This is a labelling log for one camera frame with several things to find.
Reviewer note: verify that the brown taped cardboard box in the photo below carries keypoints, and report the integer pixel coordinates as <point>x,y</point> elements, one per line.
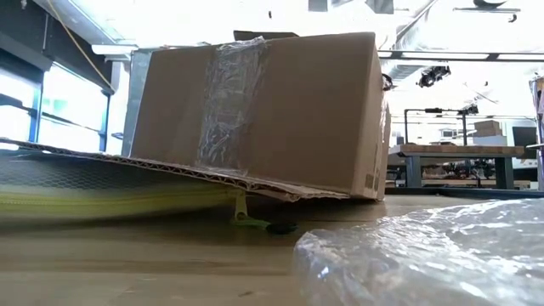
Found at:
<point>297,119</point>

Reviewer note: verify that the clear pouch with green edge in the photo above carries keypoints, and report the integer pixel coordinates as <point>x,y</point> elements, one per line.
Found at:
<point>106,200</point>

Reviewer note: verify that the clear bubble wrap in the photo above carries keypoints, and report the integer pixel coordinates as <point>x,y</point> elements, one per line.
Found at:
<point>425,255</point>

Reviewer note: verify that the small cardboard box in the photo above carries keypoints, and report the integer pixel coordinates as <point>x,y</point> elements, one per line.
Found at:
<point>263,35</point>

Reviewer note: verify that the grey leaf-patterned partition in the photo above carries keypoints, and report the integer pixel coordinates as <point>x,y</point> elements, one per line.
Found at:
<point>136,93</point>

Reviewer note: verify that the wooden workbench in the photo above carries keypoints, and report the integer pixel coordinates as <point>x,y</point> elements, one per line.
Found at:
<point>459,149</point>

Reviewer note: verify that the white storage box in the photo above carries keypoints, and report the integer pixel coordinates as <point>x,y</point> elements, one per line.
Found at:
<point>489,140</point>

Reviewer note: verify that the brown storage box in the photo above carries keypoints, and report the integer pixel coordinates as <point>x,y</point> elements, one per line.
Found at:
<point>488,128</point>

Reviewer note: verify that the black monitor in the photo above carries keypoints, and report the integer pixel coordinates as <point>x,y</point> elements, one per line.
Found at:
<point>525,136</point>

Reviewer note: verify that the black rig frame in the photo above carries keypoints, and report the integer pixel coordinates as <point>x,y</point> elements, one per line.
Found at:
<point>438,111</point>

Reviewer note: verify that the black ceiling-mounted camera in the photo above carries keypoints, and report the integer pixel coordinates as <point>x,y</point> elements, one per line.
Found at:
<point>433,75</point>

